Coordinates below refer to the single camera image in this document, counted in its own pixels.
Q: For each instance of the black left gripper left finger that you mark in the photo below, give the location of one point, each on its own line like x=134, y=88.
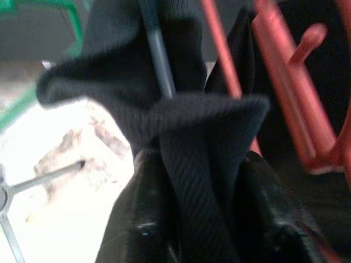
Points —
x=142, y=224

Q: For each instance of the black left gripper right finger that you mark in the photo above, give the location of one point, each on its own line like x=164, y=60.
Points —
x=268, y=233

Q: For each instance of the black garment with green logo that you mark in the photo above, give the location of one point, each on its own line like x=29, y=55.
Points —
x=192, y=131

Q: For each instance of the red plastic hanger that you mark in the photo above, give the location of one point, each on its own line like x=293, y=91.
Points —
x=288, y=96

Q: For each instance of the dark grey plastic hanger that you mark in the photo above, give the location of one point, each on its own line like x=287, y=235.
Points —
x=161, y=63

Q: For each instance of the green plastic hanger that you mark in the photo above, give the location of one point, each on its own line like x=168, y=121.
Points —
x=76, y=24

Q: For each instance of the silver metal clothes rack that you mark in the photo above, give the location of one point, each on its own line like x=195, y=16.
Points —
x=41, y=176

